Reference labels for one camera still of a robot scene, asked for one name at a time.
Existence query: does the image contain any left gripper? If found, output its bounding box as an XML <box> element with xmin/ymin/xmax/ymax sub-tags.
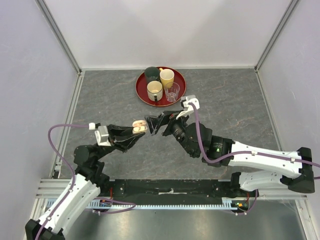
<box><xmin>94</xmin><ymin>123</ymin><xmax>146</xmax><ymax>161</ymax></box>

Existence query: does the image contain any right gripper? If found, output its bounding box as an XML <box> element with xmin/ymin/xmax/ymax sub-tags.
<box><xmin>144</xmin><ymin>109</ymin><xmax>196</xmax><ymax>158</ymax></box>

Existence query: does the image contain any cream earbud charging case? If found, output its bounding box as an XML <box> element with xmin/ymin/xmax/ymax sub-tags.
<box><xmin>132</xmin><ymin>120</ymin><xmax>148</xmax><ymax>134</ymax></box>

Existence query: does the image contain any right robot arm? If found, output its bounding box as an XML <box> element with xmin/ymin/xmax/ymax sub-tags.
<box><xmin>144</xmin><ymin>111</ymin><xmax>316</xmax><ymax>197</ymax></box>

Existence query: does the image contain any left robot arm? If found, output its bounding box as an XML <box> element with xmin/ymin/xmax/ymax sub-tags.
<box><xmin>25</xmin><ymin>120</ymin><xmax>148</xmax><ymax>240</ymax></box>

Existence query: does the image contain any clear glass tumbler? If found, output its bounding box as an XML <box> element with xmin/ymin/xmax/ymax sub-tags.
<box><xmin>164</xmin><ymin>82</ymin><xmax>180</xmax><ymax>103</ymax></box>

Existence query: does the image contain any red round tray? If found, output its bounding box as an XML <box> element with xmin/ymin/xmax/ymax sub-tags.
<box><xmin>135</xmin><ymin>66</ymin><xmax>187</xmax><ymax>107</ymax></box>

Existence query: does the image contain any yellow mug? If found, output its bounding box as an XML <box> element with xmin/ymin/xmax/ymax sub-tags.
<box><xmin>159</xmin><ymin>68</ymin><xmax>175</xmax><ymax>89</ymax></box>

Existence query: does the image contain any dark green mug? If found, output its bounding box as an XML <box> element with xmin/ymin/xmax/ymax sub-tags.
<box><xmin>144</xmin><ymin>66</ymin><xmax>160</xmax><ymax>83</ymax></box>

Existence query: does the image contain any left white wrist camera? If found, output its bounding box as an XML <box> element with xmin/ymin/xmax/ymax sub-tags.
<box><xmin>94</xmin><ymin>125</ymin><xmax>111</xmax><ymax>147</ymax></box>

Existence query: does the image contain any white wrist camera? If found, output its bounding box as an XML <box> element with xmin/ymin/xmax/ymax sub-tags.
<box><xmin>176</xmin><ymin>94</ymin><xmax>200</xmax><ymax>120</ymax></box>
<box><xmin>94</xmin><ymin>125</ymin><xmax>111</xmax><ymax>147</ymax></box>

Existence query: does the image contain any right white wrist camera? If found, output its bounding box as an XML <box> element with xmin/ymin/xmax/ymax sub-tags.
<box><xmin>176</xmin><ymin>94</ymin><xmax>200</xmax><ymax>120</ymax></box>

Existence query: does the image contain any cream mug black handle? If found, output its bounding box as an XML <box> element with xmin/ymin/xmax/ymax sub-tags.
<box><xmin>147</xmin><ymin>81</ymin><xmax>163</xmax><ymax>103</ymax></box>

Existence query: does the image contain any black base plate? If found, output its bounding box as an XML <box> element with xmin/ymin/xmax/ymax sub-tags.
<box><xmin>100</xmin><ymin>179</ymin><xmax>256</xmax><ymax>205</ymax></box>

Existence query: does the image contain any slotted cable duct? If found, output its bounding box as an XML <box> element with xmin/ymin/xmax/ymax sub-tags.
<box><xmin>47</xmin><ymin>197</ymin><xmax>250</xmax><ymax>210</ymax></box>

